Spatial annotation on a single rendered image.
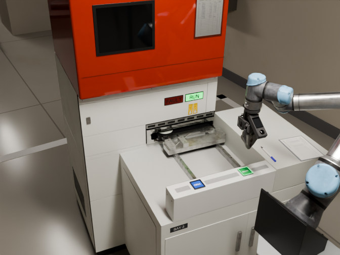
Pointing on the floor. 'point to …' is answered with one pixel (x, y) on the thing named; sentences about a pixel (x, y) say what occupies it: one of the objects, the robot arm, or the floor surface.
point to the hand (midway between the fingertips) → (249, 147)
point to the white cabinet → (192, 225)
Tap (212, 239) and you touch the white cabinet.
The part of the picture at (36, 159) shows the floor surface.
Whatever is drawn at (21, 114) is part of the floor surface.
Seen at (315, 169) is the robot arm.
